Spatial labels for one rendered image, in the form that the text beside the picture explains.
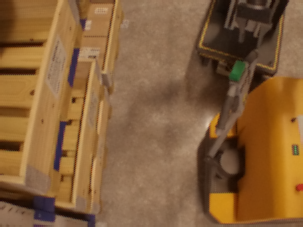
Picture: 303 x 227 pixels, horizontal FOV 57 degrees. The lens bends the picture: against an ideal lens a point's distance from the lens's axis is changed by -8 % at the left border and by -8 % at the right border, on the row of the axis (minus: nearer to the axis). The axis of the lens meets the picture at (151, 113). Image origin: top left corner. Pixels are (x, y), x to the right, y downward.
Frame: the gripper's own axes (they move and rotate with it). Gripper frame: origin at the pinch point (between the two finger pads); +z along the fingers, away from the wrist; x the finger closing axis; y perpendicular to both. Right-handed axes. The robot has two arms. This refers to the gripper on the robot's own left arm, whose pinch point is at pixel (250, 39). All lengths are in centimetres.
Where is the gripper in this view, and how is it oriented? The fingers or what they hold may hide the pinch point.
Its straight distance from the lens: 121.7
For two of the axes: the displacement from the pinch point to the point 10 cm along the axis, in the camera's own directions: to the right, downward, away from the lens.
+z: -0.1, 8.2, 5.7
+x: 8.3, 3.2, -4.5
